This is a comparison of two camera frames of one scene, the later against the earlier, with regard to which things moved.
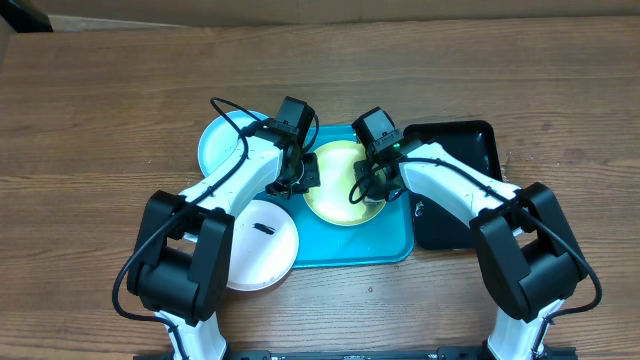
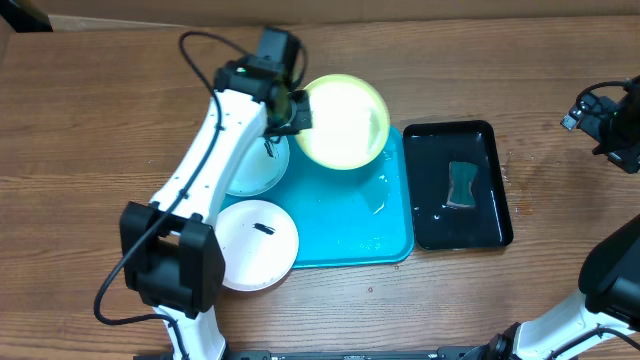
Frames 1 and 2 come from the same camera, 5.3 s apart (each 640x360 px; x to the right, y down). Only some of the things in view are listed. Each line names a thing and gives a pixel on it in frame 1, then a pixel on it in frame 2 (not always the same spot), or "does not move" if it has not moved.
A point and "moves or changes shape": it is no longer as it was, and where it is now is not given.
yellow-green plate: (330, 201) to (350, 123)
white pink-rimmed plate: (264, 246) does not move
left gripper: (311, 179) to (305, 116)
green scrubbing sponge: (372, 202) moves or changes shape
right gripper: (371, 181) to (615, 126)
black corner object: (24, 20) does not move
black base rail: (465, 353) does not move
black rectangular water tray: (474, 143) does not move
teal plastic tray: (386, 239) does not move
